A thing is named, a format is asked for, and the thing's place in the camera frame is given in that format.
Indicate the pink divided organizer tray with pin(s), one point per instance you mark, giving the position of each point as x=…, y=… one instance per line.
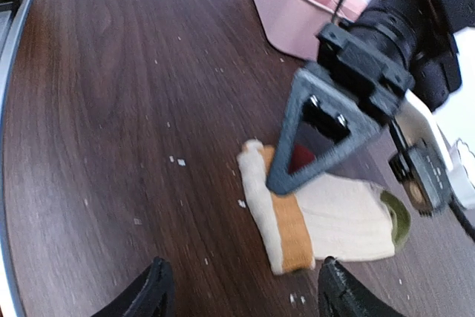
x=300, y=9

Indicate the striped beige brown sock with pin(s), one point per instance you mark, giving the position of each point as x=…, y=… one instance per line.
x=350, y=219

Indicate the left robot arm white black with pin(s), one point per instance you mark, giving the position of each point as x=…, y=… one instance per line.
x=437, y=68

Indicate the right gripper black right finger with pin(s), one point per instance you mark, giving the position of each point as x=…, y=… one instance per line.
x=341, y=294

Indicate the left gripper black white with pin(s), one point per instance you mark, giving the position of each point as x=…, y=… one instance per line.
x=323, y=124

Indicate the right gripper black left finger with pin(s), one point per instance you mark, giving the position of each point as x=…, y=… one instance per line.
x=149, y=294

